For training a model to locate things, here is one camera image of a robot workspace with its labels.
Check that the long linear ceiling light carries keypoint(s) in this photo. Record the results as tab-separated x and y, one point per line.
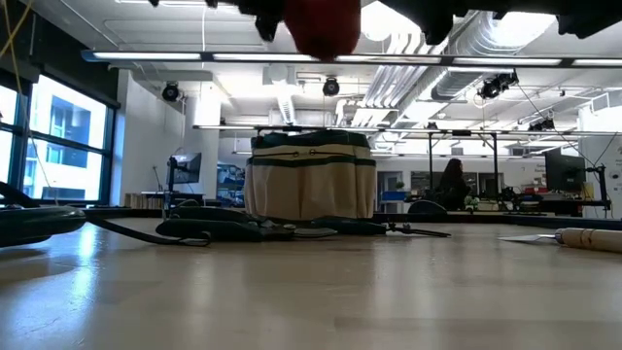
146	56

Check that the black computer monitor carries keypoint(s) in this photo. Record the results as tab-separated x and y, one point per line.
563	172

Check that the black monitor stand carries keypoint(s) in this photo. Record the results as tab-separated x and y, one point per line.
603	185

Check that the large window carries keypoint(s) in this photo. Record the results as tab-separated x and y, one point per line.
68	116

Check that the silver ventilation duct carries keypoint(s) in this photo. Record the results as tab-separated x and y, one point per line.
461	80

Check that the blue shelving unit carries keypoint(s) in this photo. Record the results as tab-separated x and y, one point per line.
231	185

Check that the black background desk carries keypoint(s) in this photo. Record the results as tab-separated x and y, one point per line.
559	208

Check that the green black pruning shears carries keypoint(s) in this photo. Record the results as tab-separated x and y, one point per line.
39	223

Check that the black ceiling spotlight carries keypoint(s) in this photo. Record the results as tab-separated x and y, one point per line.
170	92
331	87

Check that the computer monitor on arm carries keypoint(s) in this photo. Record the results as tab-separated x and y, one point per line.
187	167

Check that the beige green canvas gardening bag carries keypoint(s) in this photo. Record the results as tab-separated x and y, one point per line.
311	189

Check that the dark teal garden shears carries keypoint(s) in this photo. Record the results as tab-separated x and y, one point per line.
209	228

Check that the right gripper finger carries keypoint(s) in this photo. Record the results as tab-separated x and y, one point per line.
432	22

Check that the black office chair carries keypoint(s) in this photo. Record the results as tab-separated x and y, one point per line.
427	208

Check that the small black ceiling fixture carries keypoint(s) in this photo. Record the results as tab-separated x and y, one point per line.
542	125

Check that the black ceiling camera cluster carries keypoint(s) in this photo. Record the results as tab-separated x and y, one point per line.
493	87

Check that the low bookshelf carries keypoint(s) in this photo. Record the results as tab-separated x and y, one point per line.
146	200

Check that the black background rig frame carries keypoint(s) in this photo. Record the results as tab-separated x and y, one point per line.
430	165

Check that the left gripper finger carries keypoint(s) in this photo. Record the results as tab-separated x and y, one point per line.
267	19

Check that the red garden glove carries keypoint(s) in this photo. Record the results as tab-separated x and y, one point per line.
321	29

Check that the person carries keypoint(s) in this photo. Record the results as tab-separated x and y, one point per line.
454	187

